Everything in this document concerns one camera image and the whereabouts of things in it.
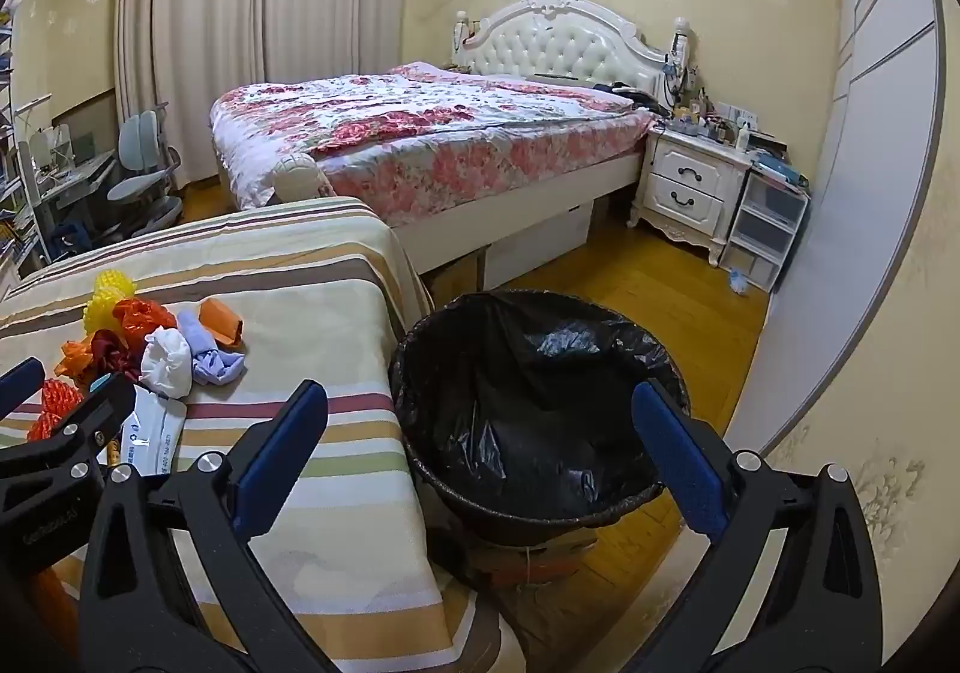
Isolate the stack of books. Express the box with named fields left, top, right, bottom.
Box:
left=746, top=133, right=812, bottom=190

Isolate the dark red ribbon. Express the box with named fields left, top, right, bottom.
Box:
left=90, top=329, right=143, bottom=381

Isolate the white and teal tube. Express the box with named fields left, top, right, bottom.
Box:
left=88, top=375, right=188, bottom=477

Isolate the beige pleated curtain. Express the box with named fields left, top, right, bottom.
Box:
left=112, top=0, right=265, bottom=190
left=259, top=0, right=410, bottom=126

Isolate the floral pink quilt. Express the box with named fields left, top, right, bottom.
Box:
left=208, top=61, right=661, bottom=228

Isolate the lavender cloth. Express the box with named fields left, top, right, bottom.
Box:
left=176, top=313, right=247, bottom=387

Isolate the white bookshelf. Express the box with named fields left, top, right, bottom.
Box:
left=0, top=0, right=46, bottom=269

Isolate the brown cardboard box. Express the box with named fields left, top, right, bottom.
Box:
left=424, top=253, right=485, bottom=306

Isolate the yellow foam fruit net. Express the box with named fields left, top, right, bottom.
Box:
left=81, top=270, right=136, bottom=344

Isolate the brown wooden board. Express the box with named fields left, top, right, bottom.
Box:
left=49, top=88, right=117, bottom=149

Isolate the clear plastic drawer unit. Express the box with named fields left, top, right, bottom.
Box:
left=716, top=174, right=811, bottom=294

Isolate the grey study desk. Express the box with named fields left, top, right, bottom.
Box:
left=22, top=121, right=121, bottom=246

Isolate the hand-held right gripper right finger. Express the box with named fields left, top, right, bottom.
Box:
left=630, top=379, right=886, bottom=673

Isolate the white two-drawer nightstand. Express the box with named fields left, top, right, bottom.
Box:
left=628, top=125, right=753, bottom=267

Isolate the light blue desk chair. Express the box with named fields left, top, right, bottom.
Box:
left=105, top=110, right=185, bottom=231

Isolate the white under-bed storage box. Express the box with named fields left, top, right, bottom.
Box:
left=480, top=204, right=593, bottom=291

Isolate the black plastic bin liner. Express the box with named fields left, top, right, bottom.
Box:
left=391, top=292, right=687, bottom=516

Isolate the orange plastic bag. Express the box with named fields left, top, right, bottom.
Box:
left=112, top=298, right=179, bottom=363

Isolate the orange foam fruit net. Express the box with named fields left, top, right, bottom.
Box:
left=26, top=379, right=85, bottom=445

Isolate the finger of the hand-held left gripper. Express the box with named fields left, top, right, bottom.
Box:
left=0, top=375, right=137, bottom=488
left=0, top=356, right=47, bottom=411

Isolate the white bed with tufted headboard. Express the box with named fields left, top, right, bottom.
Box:
left=271, top=0, right=691, bottom=276

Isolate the black cloth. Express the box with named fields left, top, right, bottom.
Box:
left=592, top=83, right=668, bottom=115

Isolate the cardboard box under bin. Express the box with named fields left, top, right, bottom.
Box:
left=450, top=530, right=601, bottom=614

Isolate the orange paper carton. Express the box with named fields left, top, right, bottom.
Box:
left=196, top=298, right=245, bottom=350

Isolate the clutter of bottles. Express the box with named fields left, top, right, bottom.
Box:
left=660, top=83, right=758, bottom=149

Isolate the white wardrobe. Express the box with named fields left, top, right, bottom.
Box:
left=724, top=0, right=947, bottom=456

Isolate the white paper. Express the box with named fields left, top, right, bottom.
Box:
left=140, top=326, right=194, bottom=402

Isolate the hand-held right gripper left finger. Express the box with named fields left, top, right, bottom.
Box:
left=75, top=379, right=376, bottom=673

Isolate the dark woven waste bin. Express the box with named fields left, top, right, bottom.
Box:
left=388, top=290, right=691, bottom=546

